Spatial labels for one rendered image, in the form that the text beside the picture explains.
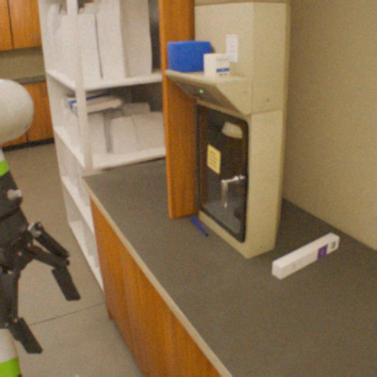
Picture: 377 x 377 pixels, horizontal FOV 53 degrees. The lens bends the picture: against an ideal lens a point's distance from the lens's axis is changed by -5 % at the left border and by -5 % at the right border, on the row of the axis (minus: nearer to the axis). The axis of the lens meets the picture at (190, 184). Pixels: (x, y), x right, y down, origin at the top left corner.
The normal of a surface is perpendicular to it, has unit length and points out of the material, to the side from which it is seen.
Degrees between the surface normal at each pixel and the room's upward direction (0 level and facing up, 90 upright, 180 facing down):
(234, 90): 90
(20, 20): 90
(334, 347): 0
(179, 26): 90
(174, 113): 90
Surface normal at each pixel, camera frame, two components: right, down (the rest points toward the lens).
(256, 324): -0.03, -0.92
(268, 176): 0.47, 0.33
